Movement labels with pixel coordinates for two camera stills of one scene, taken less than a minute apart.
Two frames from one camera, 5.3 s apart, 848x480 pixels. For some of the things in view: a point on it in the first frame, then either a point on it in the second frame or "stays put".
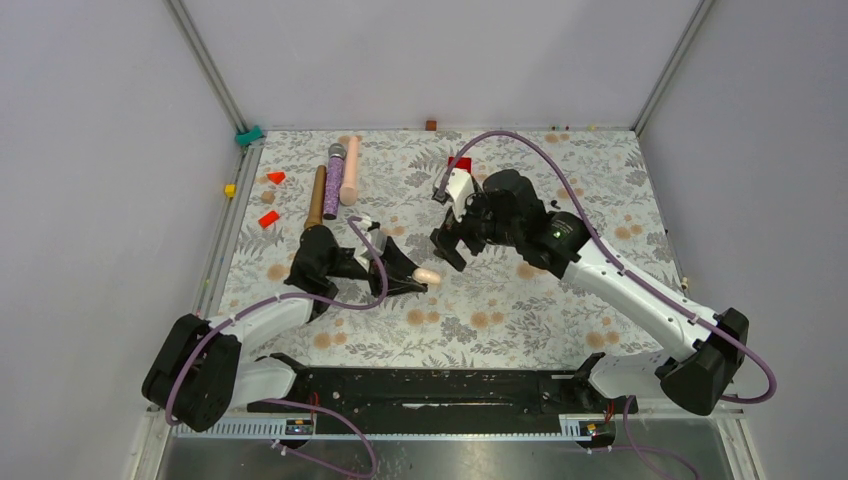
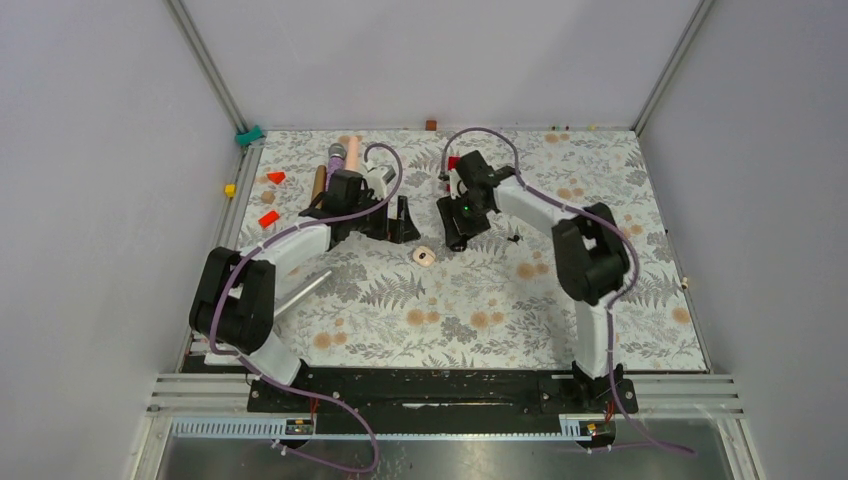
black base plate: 443,394 stays put
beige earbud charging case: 423,276 to 424,256
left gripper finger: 399,269 to 402,229
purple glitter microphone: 335,170 stays put
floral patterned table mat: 501,310 stays put
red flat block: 267,219 stays put
